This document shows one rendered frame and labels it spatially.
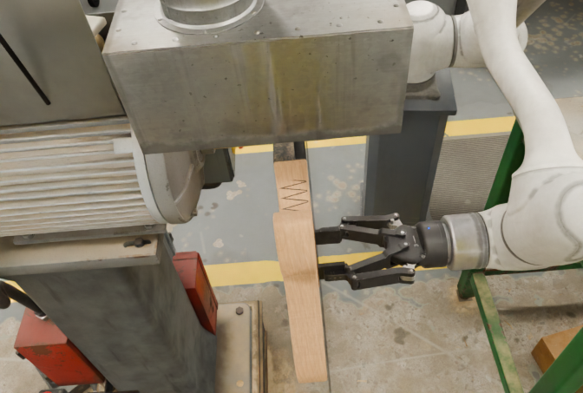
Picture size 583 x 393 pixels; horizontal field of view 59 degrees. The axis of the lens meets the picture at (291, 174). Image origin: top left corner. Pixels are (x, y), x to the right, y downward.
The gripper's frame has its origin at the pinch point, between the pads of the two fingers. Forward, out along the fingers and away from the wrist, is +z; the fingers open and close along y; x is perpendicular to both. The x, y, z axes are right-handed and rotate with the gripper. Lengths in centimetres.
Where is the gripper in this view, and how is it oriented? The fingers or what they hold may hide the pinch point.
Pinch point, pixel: (317, 253)
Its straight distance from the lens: 85.6
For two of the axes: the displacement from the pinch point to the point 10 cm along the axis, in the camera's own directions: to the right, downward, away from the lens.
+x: -0.8, -7.7, -6.3
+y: -0.4, -6.3, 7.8
